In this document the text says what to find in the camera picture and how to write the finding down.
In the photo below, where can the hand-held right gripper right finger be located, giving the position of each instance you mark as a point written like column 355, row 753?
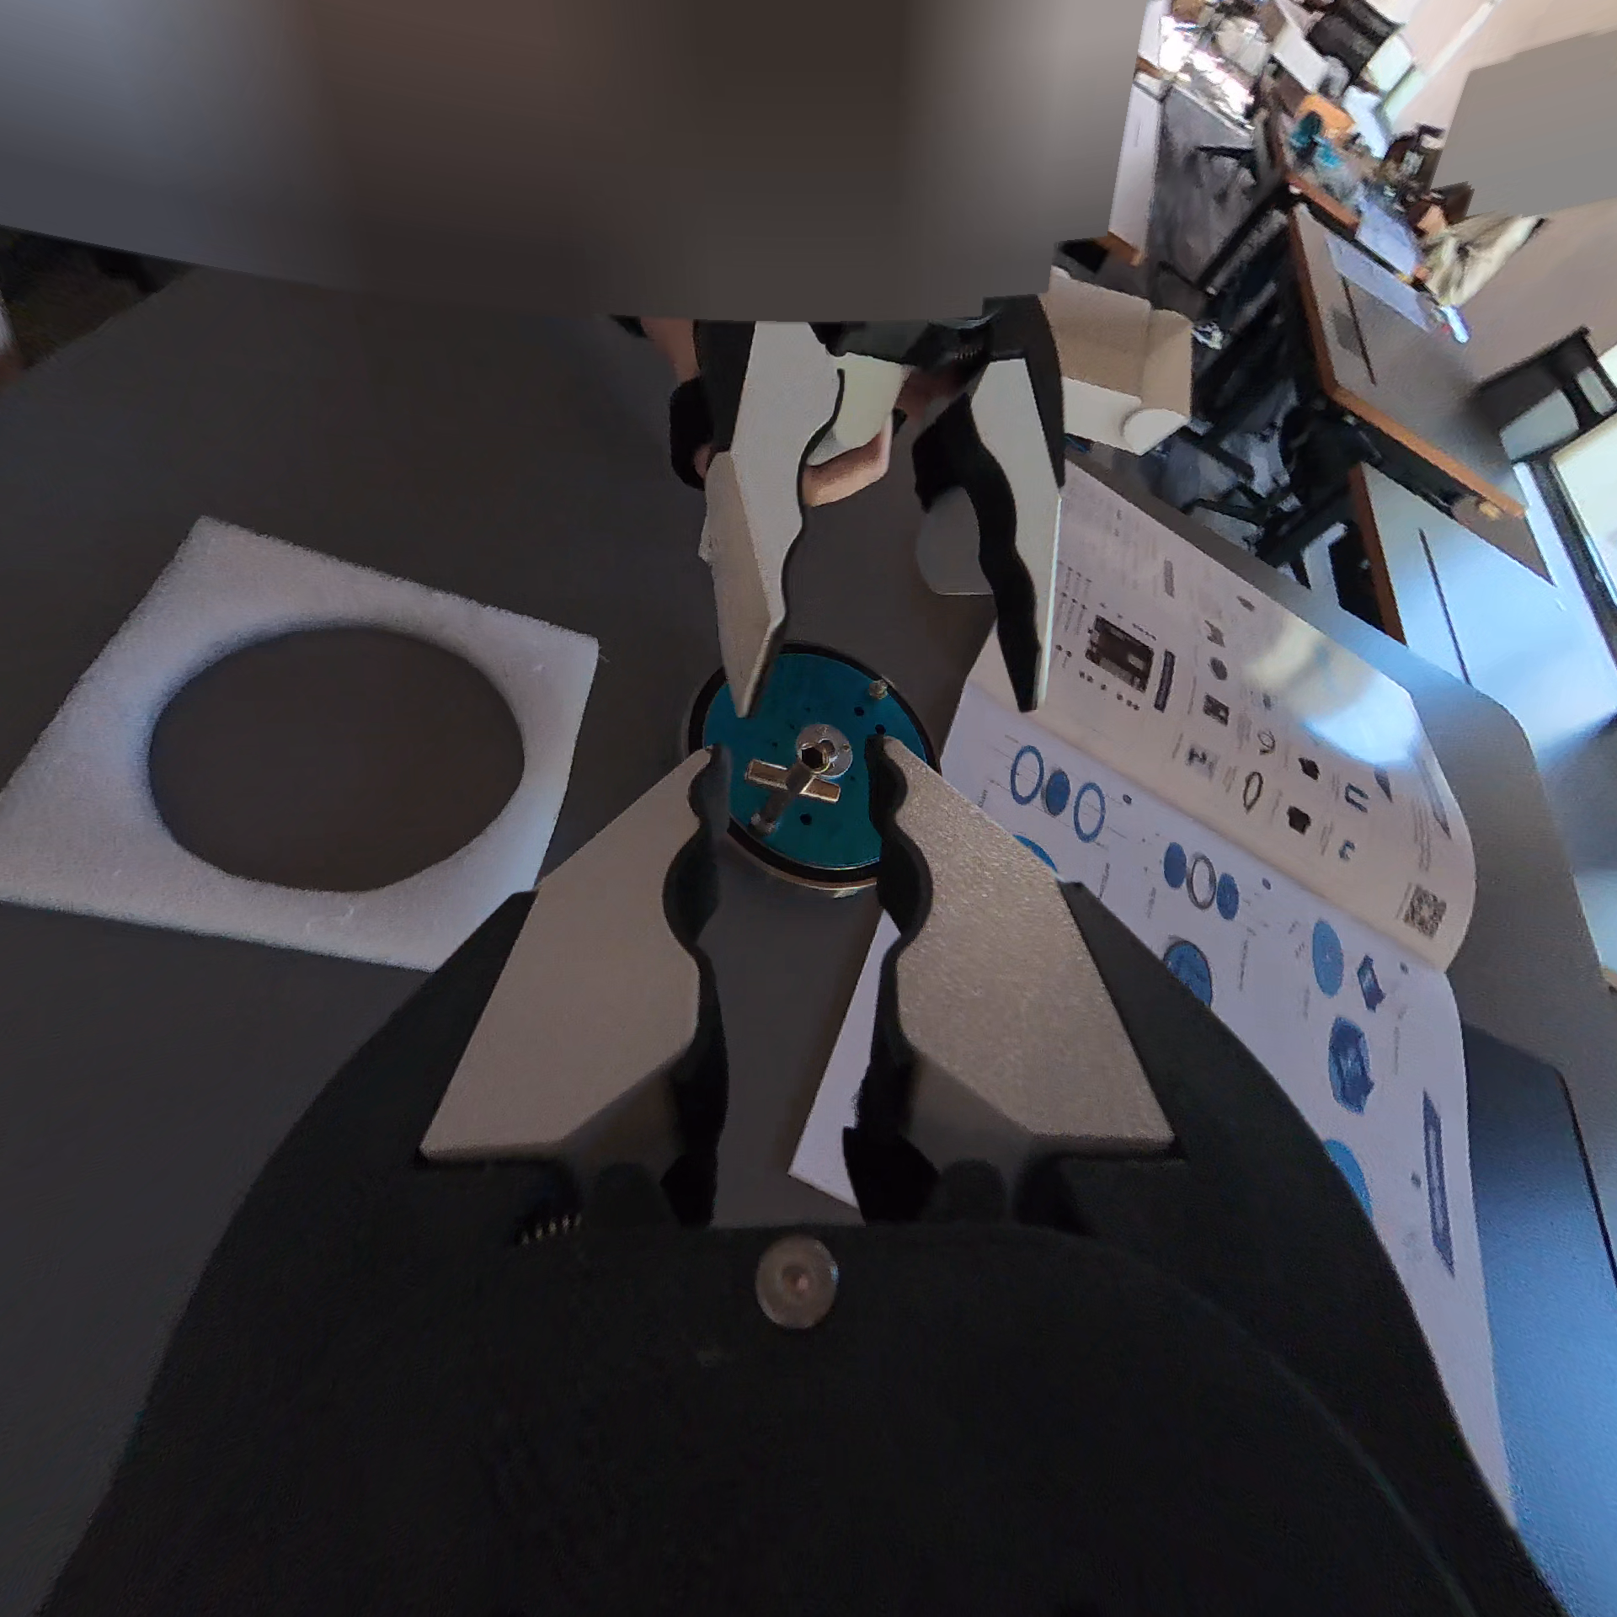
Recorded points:
column 1023, row 1009

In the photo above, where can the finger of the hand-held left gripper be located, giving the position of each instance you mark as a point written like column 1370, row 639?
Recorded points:
column 757, row 503
column 1030, row 503

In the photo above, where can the open cardboard box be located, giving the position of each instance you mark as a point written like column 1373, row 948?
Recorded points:
column 1126, row 365

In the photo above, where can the wooden-edged office table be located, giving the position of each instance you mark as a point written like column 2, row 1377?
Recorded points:
column 1389, row 380

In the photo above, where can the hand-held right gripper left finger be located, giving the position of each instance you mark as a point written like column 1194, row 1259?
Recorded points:
column 568, row 1009

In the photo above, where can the black office chair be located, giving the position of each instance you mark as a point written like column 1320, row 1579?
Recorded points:
column 1243, row 254

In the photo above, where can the open instruction booklet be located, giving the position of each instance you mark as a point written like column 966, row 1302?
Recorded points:
column 1264, row 820

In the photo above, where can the white foam packing frame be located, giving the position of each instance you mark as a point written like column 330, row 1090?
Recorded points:
column 88, row 833

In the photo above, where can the adjoining black desk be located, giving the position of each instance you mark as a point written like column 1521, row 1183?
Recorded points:
column 1560, row 884

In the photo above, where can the small silver standoff screw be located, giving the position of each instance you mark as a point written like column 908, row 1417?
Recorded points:
column 791, row 782

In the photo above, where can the blue round metal turntable disc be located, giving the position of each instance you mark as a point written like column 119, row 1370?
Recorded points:
column 821, row 693

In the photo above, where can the person's left hand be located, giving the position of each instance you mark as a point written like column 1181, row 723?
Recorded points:
column 845, row 479

